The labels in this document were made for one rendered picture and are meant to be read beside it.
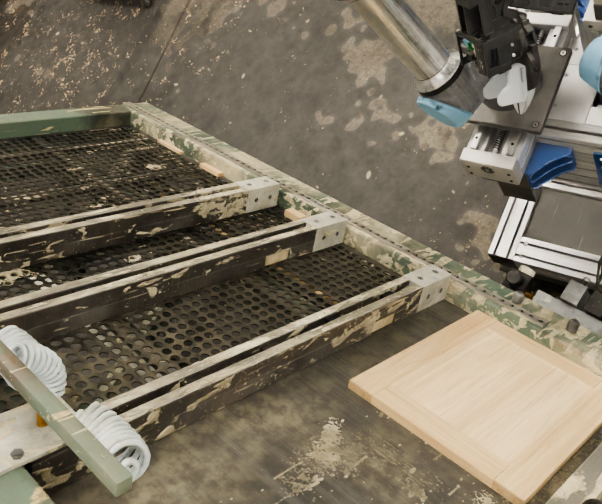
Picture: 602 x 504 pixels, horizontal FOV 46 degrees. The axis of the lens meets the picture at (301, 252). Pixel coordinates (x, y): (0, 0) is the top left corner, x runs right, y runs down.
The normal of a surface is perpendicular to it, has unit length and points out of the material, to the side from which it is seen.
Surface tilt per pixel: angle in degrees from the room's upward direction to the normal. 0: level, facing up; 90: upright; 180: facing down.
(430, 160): 0
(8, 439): 54
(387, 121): 0
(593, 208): 0
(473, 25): 70
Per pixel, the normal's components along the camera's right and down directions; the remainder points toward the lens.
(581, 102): -0.44, -0.34
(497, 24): 0.36, 0.47
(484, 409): 0.18, -0.88
